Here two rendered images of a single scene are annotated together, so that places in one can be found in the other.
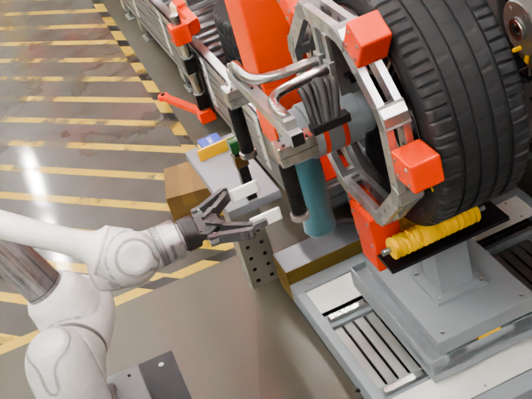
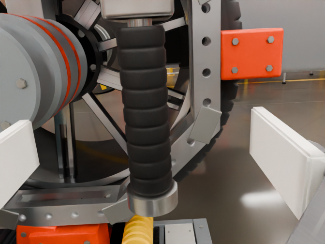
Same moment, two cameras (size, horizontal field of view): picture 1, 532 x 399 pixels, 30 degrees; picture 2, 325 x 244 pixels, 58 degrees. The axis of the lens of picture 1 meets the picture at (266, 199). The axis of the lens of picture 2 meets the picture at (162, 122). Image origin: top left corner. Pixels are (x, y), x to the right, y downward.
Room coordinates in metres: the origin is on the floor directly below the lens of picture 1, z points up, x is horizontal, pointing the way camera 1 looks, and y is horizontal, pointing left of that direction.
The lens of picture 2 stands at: (1.80, 0.15, 0.89)
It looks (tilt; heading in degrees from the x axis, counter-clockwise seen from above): 18 degrees down; 283
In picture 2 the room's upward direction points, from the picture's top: 3 degrees counter-clockwise
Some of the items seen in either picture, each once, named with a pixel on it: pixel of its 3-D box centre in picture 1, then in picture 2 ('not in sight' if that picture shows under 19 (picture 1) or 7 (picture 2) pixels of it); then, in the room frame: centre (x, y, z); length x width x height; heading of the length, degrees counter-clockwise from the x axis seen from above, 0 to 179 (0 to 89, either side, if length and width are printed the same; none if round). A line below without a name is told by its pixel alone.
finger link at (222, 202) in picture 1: (216, 209); not in sight; (1.87, 0.11, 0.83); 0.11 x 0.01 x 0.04; 144
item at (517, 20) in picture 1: (518, 28); not in sight; (2.24, -0.74, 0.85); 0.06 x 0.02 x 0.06; 13
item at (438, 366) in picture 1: (444, 294); not in sight; (2.17, -0.41, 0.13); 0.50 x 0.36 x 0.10; 13
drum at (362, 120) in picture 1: (324, 123); (20, 71); (2.06, -0.19, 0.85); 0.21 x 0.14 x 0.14; 103
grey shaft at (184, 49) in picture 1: (191, 69); not in sight; (3.77, 0.14, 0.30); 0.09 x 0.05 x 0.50; 13
